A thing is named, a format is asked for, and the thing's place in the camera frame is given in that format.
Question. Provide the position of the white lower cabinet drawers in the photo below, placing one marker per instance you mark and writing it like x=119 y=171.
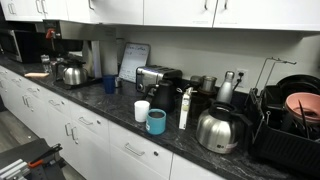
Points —
x=97 y=148

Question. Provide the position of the pink bowl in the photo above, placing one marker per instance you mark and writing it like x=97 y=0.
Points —
x=308 y=103

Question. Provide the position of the black commercial coffee brewer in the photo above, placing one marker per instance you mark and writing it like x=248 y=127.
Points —
x=93 y=44

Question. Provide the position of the white overhead cabinet door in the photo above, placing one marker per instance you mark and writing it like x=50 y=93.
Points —
x=180 y=13

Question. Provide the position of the small whiteboard with writing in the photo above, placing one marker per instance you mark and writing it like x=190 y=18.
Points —
x=135 y=55

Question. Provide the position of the black microwave oven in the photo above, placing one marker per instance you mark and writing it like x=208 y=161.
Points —
x=21 y=46

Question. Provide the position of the black dish drying rack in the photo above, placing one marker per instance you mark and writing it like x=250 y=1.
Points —
x=279 y=136

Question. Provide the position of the coffee grinder with steel cup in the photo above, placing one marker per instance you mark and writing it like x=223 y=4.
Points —
x=204 y=87

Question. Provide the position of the wall power outlet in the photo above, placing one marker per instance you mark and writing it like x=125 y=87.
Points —
x=242 y=74

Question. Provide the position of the steel thermal carafe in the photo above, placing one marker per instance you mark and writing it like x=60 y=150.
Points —
x=221 y=128

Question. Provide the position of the white carton box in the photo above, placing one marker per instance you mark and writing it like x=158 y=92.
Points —
x=185 y=105

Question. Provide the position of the black gooseneck kettle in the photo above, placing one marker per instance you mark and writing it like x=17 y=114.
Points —
x=164 y=96

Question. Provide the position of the steel coffee carafe on brewer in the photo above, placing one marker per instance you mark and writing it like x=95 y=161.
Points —
x=73 y=73

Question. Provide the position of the yellow sponge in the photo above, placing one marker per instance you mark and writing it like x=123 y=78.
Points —
x=36 y=75

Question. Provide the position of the dark blue plastic cup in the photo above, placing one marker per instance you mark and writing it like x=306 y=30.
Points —
x=109 y=84

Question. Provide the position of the black robot cart platform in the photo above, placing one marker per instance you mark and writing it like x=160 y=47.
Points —
x=14 y=163

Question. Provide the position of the steel water bottle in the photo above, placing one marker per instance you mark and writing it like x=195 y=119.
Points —
x=226 y=89

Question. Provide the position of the teal insulated mug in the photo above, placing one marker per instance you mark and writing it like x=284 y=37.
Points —
x=156 y=121

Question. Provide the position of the white ceramic mug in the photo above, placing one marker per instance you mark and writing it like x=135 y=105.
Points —
x=141 y=108

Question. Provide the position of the chrome four-slot toaster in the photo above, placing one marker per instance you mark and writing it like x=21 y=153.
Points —
x=151 y=74

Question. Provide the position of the black orange clamp front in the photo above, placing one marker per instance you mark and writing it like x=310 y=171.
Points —
x=50 y=152

